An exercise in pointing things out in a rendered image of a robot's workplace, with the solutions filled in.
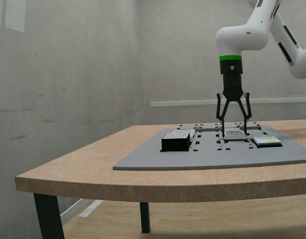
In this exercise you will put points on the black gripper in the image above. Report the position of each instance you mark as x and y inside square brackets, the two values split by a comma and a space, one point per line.
[233, 94]

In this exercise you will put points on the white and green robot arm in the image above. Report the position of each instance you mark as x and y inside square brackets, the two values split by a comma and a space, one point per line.
[231, 41]

